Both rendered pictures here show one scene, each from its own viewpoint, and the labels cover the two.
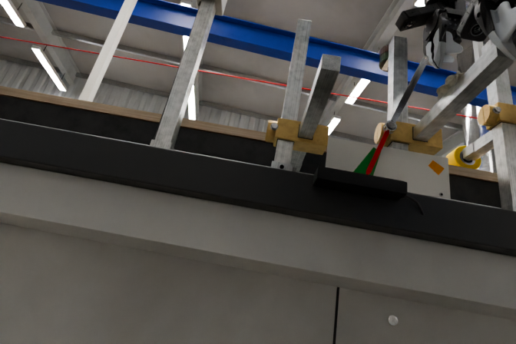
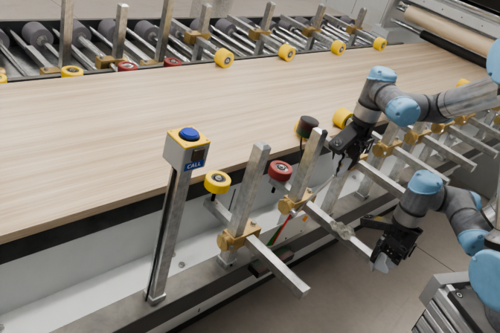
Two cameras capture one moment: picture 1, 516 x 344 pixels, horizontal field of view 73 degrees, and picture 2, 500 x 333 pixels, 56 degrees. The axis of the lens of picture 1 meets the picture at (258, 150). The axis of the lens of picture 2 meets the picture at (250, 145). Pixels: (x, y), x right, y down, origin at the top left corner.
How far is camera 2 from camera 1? 1.55 m
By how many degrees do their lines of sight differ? 75
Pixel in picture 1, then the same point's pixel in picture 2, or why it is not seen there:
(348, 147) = (268, 233)
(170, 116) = (161, 280)
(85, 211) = not seen: outside the picture
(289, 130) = (239, 244)
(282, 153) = (231, 256)
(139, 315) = not seen: hidden behind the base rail
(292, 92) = (245, 216)
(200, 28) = (181, 202)
